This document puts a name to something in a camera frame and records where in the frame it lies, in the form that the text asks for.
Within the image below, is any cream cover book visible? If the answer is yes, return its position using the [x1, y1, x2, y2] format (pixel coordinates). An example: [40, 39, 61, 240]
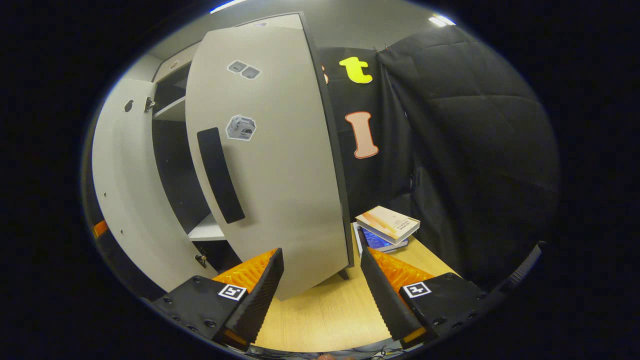
[355, 205, 421, 246]

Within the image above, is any grey mesh chair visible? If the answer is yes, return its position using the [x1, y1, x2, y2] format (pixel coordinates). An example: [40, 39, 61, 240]
[492, 241, 546, 297]

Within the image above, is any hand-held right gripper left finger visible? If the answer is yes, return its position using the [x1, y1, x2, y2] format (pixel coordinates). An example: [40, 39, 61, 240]
[151, 247, 285, 347]

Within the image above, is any white shoe cabinet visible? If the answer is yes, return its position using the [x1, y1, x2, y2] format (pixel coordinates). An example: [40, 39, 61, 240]
[149, 42, 351, 281]

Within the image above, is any blue cover book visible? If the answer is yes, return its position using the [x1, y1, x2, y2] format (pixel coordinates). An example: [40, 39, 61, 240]
[352, 222, 410, 257]

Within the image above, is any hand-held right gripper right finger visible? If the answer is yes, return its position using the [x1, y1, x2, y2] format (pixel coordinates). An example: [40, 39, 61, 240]
[360, 245, 498, 351]

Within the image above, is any white cabinet drawer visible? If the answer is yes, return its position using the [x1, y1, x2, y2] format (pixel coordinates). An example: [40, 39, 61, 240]
[152, 41, 202, 84]

